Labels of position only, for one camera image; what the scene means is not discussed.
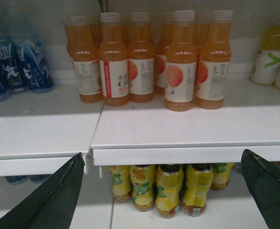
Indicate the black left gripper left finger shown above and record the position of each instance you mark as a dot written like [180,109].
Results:
[53,203]

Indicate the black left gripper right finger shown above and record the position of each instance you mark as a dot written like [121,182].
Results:
[263,182]

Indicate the white shelf board right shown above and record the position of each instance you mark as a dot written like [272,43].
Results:
[148,133]

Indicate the white shelf board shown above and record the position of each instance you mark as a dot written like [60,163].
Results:
[148,133]
[41,132]

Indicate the white shelf board left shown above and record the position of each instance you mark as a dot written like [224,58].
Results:
[41,132]

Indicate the lemon tea bottle rear right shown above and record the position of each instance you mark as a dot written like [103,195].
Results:
[221,175]

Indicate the lemon tea bottle far left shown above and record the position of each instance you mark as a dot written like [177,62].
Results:
[121,183]

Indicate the lemon tea bottle front right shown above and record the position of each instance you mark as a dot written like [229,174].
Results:
[198,181]

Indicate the lemon tea bottle red logo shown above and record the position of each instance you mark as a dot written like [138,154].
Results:
[143,179]

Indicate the lemon tea bottle front centre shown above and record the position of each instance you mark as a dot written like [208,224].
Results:
[169,178]

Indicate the yellow drink white label bottle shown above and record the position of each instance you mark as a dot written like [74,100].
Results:
[267,61]

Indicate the peach drink bottle far right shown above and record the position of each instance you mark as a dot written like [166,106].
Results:
[214,62]

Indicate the front peach drink bottle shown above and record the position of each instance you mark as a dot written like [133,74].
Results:
[181,62]

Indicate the peach drink bottle red stripe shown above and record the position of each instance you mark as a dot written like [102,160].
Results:
[113,61]

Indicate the peach drink bottle centre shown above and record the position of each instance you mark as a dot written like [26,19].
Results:
[141,53]

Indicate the peach drink bottle left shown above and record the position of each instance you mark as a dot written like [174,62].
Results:
[84,54]

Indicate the rear right peach drink bottle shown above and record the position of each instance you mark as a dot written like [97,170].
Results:
[201,29]

